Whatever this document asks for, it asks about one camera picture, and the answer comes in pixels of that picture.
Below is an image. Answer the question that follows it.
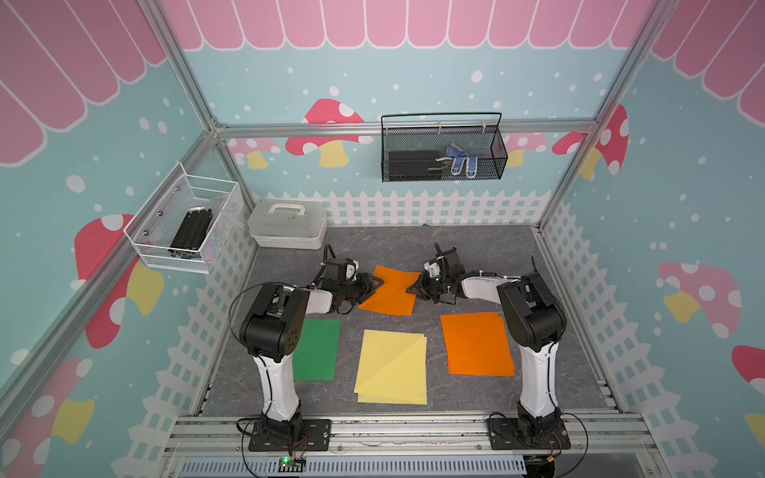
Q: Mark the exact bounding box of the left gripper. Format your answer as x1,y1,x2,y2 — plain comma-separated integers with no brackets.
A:
337,272,384,305

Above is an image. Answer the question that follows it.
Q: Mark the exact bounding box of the orange paper sheet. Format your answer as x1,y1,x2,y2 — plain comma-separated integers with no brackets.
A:
359,266,420,317
440,312,515,378

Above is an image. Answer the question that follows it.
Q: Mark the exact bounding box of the green paper sheet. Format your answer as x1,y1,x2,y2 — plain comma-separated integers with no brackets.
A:
293,319,342,382

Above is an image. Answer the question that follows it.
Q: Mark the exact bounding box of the yellow paper sheet bottom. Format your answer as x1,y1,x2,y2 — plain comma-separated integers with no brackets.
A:
354,330,428,406

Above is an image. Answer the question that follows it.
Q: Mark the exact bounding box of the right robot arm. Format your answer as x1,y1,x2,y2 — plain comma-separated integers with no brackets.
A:
406,247,571,451

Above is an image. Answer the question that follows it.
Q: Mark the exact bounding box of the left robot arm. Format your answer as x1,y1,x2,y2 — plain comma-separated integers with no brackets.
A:
227,245,384,453

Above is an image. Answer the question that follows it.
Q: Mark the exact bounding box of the white plastic storage box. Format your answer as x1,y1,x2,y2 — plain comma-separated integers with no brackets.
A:
247,199,328,250

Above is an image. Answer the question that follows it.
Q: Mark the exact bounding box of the black box in mesh basket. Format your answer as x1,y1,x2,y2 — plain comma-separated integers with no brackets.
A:
384,151,444,181

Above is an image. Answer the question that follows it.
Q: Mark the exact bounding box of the blue white item in basket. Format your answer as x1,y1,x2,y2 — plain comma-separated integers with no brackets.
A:
435,143,478,179

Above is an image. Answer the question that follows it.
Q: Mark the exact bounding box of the black item in white basket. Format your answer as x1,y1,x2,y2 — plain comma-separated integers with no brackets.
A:
169,207,213,259

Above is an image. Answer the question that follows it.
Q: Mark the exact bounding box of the small green circuit board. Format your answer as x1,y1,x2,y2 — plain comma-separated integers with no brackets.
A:
278,456,306,473

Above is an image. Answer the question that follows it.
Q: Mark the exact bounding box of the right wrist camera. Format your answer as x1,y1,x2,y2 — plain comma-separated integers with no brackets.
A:
424,259,442,280

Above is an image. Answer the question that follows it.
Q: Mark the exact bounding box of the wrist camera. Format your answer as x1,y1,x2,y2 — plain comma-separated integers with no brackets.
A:
424,259,442,280
341,259,359,281

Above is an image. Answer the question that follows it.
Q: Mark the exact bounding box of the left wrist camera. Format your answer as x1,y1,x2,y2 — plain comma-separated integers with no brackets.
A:
341,259,359,281

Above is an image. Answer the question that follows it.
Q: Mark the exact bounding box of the black wire mesh basket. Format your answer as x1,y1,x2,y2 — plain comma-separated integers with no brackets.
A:
380,112,508,182

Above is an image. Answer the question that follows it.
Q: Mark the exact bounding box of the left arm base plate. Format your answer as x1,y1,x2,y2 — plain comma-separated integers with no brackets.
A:
247,418,333,452

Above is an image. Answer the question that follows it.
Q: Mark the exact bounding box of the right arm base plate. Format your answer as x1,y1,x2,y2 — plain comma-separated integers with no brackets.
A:
485,416,572,454

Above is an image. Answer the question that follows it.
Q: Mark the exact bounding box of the white wire basket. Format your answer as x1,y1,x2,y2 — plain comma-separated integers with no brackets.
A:
124,163,244,274

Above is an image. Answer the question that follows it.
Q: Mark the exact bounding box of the aluminium front rail frame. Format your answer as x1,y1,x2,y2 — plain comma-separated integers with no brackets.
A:
155,409,671,477

